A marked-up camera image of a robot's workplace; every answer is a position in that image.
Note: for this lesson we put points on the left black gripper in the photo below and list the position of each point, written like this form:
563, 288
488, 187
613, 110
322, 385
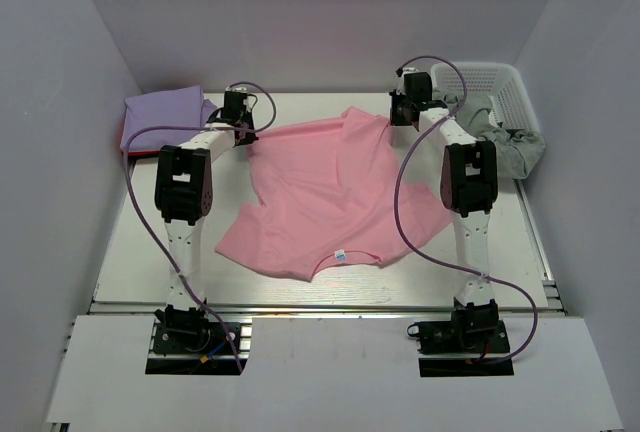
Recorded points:
245, 130

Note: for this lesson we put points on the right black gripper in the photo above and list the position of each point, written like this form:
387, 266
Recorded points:
400, 116

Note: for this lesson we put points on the pink t shirt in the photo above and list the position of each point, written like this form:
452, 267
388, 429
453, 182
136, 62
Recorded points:
327, 196

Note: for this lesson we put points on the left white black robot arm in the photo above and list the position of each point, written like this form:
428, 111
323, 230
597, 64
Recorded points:
184, 192

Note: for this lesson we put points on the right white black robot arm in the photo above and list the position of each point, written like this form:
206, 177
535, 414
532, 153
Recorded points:
468, 188

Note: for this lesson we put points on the folded purple t shirt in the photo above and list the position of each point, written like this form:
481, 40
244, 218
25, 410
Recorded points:
184, 107

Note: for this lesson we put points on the folded red t shirt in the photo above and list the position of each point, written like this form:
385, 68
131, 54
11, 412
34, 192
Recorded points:
144, 145

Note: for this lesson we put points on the white plastic basket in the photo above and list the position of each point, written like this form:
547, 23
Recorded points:
511, 106

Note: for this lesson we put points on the grey crumpled t shirt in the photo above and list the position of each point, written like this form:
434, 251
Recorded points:
517, 150

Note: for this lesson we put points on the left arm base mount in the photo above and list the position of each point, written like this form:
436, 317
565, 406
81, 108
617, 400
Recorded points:
188, 342

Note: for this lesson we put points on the aluminium table rail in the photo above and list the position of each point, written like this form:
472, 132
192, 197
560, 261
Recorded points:
134, 276

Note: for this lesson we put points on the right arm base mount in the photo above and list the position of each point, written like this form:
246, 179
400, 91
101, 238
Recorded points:
468, 344

